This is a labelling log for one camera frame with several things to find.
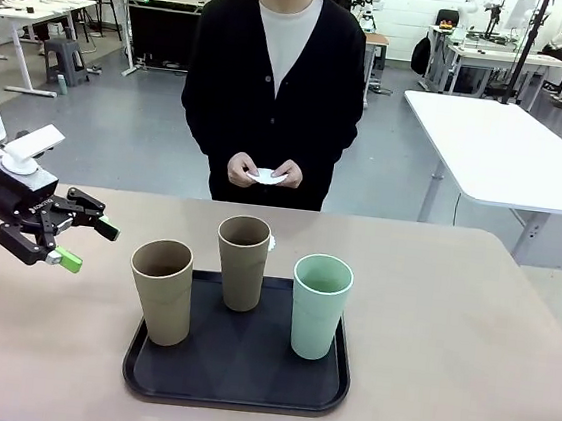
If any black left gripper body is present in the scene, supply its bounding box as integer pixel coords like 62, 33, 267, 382
0, 163, 78, 241

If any long white background desk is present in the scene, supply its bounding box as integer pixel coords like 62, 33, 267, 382
437, 42, 562, 108

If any person in black cardigan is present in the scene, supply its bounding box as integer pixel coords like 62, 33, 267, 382
170, 0, 376, 217

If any black backpack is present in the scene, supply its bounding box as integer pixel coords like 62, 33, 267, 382
408, 32, 435, 78

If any black tripod stand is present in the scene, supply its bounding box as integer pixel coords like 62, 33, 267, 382
492, 0, 556, 111

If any small wooden-top table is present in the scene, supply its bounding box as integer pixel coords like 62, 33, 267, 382
357, 31, 393, 114

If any person's right hand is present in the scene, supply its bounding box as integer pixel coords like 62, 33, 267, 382
224, 150, 269, 191

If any person's right forearm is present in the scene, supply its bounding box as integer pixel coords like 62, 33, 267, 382
174, 92, 246, 166

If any white desk with items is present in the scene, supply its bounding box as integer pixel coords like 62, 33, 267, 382
0, 0, 100, 103

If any black plastic tray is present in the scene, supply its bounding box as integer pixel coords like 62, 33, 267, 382
118, 261, 362, 421

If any white computer monitor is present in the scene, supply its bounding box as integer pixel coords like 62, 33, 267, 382
500, 0, 538, 35

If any desk with black panel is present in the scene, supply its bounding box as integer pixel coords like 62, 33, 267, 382
94, 0, 208, 86

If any white desk with coloured toys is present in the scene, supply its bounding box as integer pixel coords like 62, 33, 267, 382
419, 17, 471, 97

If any person's left forearm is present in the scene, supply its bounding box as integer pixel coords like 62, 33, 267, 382
289, 105, 364, 178

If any person's left hand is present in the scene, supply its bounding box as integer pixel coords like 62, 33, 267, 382
269, 156, 306, 192

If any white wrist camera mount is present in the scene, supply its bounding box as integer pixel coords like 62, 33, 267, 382
0, 119, 68, 180

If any mint green tall cup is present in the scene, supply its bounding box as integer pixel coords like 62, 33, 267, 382
284, 250, 358, 365

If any brown tall cup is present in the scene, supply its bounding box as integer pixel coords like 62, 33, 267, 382
121, 235, 200, 350
208, 212, 275, 316

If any grey plastic stool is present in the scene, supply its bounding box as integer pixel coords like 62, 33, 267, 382
38, 36, 96, 91

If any large white table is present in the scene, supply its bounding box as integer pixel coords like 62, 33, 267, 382
386, 88, 562, 272

